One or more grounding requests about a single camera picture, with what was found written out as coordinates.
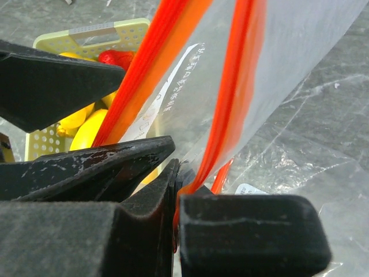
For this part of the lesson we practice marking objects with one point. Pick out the yellow bell pepper toy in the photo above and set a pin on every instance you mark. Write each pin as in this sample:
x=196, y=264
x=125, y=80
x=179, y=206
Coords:
x=76, y=56

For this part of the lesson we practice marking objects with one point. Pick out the yellow banana bunch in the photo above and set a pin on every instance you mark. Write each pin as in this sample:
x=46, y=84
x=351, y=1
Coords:
x=69, y=126

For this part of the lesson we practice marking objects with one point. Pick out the red strawberry toy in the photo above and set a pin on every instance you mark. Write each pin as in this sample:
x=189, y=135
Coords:
x=122, y=59

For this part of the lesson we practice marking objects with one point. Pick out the pale green plastic basket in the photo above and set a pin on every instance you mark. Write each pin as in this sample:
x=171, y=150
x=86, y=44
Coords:
x=87, y=42

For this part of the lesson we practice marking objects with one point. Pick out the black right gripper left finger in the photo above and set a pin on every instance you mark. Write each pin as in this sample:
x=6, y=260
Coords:
x=104, y=211

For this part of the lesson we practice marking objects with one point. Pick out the clear zip bag red zipper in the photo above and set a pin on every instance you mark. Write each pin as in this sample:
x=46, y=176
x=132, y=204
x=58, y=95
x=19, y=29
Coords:
x=245, y=90

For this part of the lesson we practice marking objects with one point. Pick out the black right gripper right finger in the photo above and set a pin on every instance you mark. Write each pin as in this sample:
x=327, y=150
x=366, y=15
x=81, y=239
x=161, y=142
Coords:
x=250, y=235

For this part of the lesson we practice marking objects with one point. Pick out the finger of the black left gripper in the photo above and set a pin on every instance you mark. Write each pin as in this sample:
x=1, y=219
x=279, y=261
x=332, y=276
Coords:
x=39, y=88

